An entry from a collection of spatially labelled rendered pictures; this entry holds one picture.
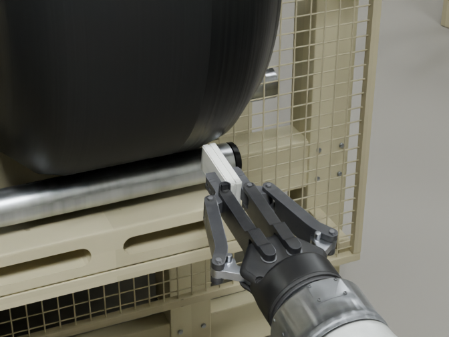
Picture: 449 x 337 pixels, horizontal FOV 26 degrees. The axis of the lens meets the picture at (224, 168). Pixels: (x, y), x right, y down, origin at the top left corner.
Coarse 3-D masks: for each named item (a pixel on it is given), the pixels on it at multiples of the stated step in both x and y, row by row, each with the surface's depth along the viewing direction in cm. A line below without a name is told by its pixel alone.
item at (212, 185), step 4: (212, 172) 97; (208, 176) 97; (212, 176) 97; (216, 176) 97; (208, 180) 96; (212, 180) 96; (216, 180) 96; (208, 184) 96; (212, 184) 96; (216, 184) 96; (208, 188) 97; (212, 188) 96; (216, 188) 95; (208, 192) 97; (212, 192) 96; (216, 192) 95; (216, 196) 94; (220, 200) 94; (220, 204) 94; (204, 208) 93; (220, 208) 94; (204, 212) 94; (220, 212) 94
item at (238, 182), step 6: (210, 144) 100; (216, 150) 99; (222, 156) 98; (222, 162) 97; (228, 162) 97; (228, 168) 97; (234, 174) 96; (234, 180) 95; (240, 180) 95; (240, 186) 95; (240, 192) 96; (240, 198) 96
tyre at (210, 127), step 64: (0, 0) 93; (64, 0) 90; (128, 0) 92; (192, 0) 95; (256, 0) 98; (0, 64) 99; (64, 64) 94; (128, 64) 96; (192, 64) 99; (256, 64) 104; (0, 128) 109; (64, 128) 100; (128, 128) 103; (192, 128) 109
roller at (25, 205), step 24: (216, 144) 123; (120, 168) 118; (144, 168) 118; (168, 168) 119; (192, 168) 120; (0, 192) 113; (24, 192) 114; (48, 192) 114; (72, 192) 115; (96, 192) 116; (120, 192) 117; (144, 192) 119; (0, 216) 112; (24, 216) 114; (48, 216) 115
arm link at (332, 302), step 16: (304, 288) 80; (320, 288) 80; (336, 288) 80; (352, 288) 81; (288, 304) 80; (304, 304) 79; (320, 304) 78; (336, 304) 78; (352, 304) 78; (368, 304) 80; (272, 320) 81; (288, 320) 79; (304, 320) 78; (320, 320) 77; (336, 320) 77; (352, 320) 77; (384, 320) 79; (272, 336) 82; (288, 336) 79; (304, 336) 77; (320, 336) 77
